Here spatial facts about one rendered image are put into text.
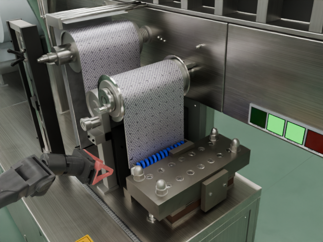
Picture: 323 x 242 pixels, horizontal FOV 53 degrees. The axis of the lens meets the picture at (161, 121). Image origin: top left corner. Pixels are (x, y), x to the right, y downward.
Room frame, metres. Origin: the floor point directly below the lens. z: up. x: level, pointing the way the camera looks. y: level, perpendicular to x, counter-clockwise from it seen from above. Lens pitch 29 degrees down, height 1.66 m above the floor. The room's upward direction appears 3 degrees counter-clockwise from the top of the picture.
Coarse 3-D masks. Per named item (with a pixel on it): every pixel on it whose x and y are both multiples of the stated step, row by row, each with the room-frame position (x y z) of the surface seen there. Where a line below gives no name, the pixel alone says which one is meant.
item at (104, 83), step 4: (172, 60) 1.04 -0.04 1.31; (180, 68) 1.00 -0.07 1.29; (184, 76) 0.99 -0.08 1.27; (104, 80) 0.89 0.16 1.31; (184, 80) 0.99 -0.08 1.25; (100, 84) 0.91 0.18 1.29; (104, 84) 0.89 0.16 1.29; (108, 84) 0.87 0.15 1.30; (184, 84) 0.99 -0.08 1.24; (112, 88) 0.85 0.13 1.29; (112, 92) 0.86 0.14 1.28; (116, 92) 0.85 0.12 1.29; (116, 96) 0.84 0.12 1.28; (116, 100) 0.84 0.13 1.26; (116, 104) 0.84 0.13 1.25; (116, 108) 0.85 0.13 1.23; (120, 108) 0.84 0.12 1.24; (112, 112) 0.87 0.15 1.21; (116, 112) 0.85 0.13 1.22; (112, 116) 0.87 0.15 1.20; (116, 116) 0.85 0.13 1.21
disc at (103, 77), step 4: (100, 76) 0.91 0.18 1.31; (104, 76) 0.89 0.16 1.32; (108, 76) 0.88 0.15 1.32; (100, 80) 0.92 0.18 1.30; (108, 80) 0.88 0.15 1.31; (112, 80) 0.86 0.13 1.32; (112, 84) 0.86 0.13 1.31; (116, 84) 0.85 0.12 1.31; (116, 88) 0.84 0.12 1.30; (120, 92) 0.83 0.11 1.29; (120, 96) 0.83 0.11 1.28; (120, 100) 0.83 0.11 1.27; (120, 104) 0.84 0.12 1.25; (124, 108) 0.83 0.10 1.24; (120, 112) 0.84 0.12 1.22; (124, 112) 0.83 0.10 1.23; (120, 116) 0.84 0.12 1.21; (116, 120) 0.86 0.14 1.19; (120, 120) 0.84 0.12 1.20
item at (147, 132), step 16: (144, 112) 0.88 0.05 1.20; (160, 112) 0.92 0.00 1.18; (176, 112) 0.96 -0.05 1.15; (128, 128) 0.84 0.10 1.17; (144, 128) 0.88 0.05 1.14; (160, 128) 0.92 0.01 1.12; (176, 128) 0.96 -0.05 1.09; (128, 144) 0.84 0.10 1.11; (144, 144) 0.87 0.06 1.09; (160, 144) 0.91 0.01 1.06; (128, 160) 0.84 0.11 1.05
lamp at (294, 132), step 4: (288, 124) 0.76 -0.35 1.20; (292, 124) 0.76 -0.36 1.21; (288, 128) 0.76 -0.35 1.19; (292, 128) 0.75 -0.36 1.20; (296, 128) 0.75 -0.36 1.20; (300, 128) 0.74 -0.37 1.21; (304, 128) 0.73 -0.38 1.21; (288, 132) 0.76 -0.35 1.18; (292, 132) 0.75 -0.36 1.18; (296, 132) 0.74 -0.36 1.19; (300, 132) 0.73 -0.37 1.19; (288, 136) 0.76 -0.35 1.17; (292, 136) 0.75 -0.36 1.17; (296, 136) 0.74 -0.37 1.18; (300, 136) 0.73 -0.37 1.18; (296, 140) 0.74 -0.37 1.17; (300, 140) 0.73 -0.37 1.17
